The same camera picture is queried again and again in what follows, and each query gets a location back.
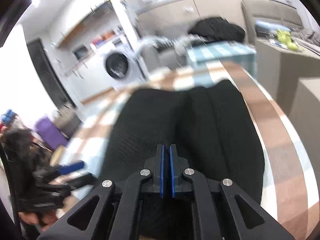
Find blue pillow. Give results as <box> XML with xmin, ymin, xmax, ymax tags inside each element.
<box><xmin>255</xmin><ymin>21</ymin><xmax>291</xmax><ymax>34</ymax></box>

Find black cable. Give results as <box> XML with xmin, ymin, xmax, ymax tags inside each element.
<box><xmin>0</xmin><ymin>142</ymin><xmax>21</xmax><ymax>238</ymax></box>

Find grey sofa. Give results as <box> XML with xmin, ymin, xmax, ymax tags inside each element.
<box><xmin>142</xmin><ymin>47</ymin><xmax>187</xmax><ymax>71</ymax></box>

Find purple bag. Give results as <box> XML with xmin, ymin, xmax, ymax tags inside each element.
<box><xmin>35</xmin><ymin>116</ymin><xmax>68</xmax><ymax>150</ymax></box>

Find green teapot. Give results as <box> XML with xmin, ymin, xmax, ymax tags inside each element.
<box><xmin>277</xmin><ymin>29</ymin><xmax>299</xmax><ymax>51</ymax></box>

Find person's left hand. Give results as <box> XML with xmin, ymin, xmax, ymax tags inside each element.
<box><xmin>18</xmin><ymin>210</ymin><xmax>58</xmax><ymax>231</ymax></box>

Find white washing machine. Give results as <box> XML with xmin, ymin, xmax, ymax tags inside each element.
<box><xmin>103</xmin><ymin>44</ymin><xmax>146</xmax><ymax>90</ymax></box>

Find black jacket on sofa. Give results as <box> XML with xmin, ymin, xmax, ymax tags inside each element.
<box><xmin>188</xmin><ymin>17</ymin><xmax>246</xmax><ymax>43</ymax></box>

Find brown checkered tablecloth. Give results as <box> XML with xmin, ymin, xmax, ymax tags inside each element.
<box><xmin>60</xmin><ymin>61</ymin><xmax>319</xmax><ymax>239</ymax></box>

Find woven laundry basket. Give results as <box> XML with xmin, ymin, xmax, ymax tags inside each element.
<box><xmin>53</xmin><ymin>105</ymin><xmax>82</xmax><ymax>139</ymax></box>

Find shoe rack with shoes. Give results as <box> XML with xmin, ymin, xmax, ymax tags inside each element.
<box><xmin>1</xmin><ymin>109</ymin><xmax>17</xmax><ymax>135</ymax></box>

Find black rice cooker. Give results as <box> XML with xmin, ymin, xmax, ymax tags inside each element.
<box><xmin>72</xmin><ymin>45</ymin><xmax>88</xmax><ymax>61</ymax></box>

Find black knit t-shirt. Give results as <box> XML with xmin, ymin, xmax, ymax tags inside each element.
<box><xmin>100</xmin><ymin>79</ymin><xmax>266</xmax><ymax>240</ymax></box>

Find grey clothes on sofa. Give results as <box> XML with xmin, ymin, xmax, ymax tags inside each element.
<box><xmin>135</xmin><ymin>34</ymin><xmax>208</xmax><ymax>56</ymax></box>

